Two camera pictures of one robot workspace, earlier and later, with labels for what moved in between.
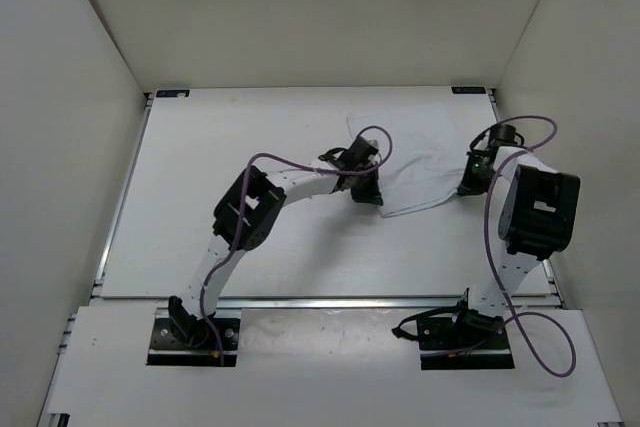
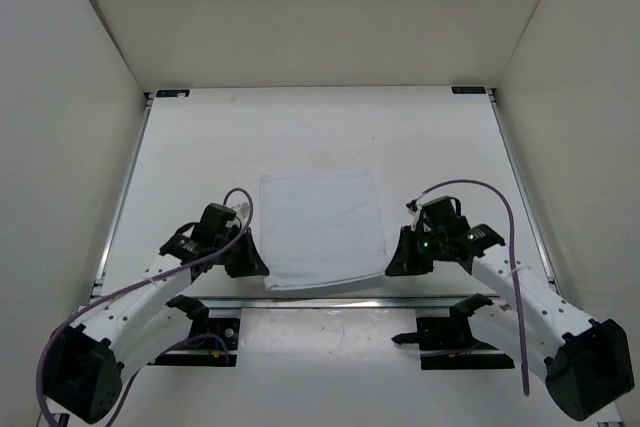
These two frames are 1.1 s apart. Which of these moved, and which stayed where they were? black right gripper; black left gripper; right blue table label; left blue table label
Moved: black left gripper; black right gripper
Stayed: left blue table label; right blue table label
